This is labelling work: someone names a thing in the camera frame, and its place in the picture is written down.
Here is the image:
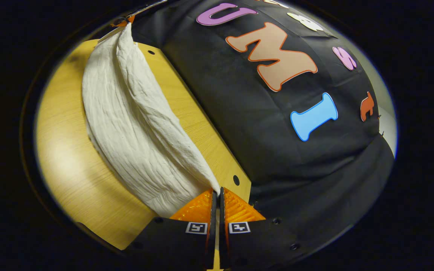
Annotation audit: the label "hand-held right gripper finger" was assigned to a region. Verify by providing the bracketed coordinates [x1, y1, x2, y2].
[126, 188, 218, 270]
[219, 187, 309, 270]

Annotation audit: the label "white jeans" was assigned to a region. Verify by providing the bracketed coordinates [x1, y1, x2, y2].
[82, 23, 221, 218]

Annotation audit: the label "black backdrop cloth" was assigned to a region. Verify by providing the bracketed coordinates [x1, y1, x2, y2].
[130, 0, 395, 260]

